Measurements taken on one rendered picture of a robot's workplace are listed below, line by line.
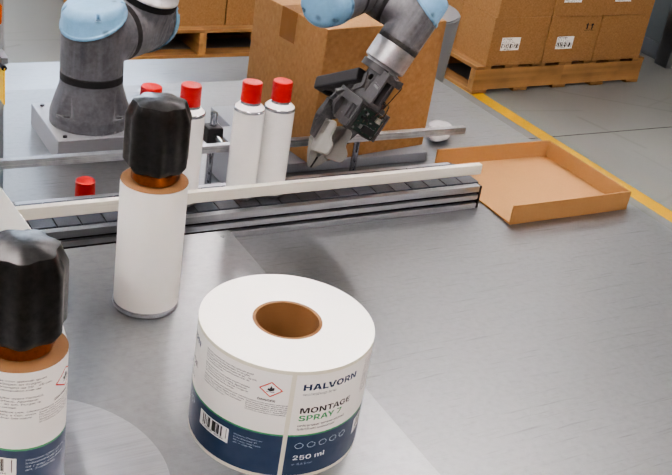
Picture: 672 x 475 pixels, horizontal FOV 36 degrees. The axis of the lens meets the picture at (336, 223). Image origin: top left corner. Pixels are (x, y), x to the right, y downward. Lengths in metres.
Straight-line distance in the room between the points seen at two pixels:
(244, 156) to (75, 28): 0.41
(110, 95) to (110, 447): 0.92
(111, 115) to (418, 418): 0.88
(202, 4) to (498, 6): 1.44
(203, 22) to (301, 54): 3.22
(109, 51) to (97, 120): 0.13
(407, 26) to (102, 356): 0.77
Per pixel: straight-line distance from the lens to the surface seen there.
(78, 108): 1.96
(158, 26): 2.03
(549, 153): 2.31
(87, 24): 1.91
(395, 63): 1.75
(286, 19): 2.01
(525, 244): 1.91
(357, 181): 1.83
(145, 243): 1.36
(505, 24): 5.25
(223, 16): 5.22
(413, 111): 2.13
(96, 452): 1.18
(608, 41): 5.80
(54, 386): 1.02
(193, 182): 1.70
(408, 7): 1.76
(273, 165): 1.75
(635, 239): 2.04
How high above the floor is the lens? 1.65
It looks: 27 degrees down
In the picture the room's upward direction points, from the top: 9 degrees clockwise
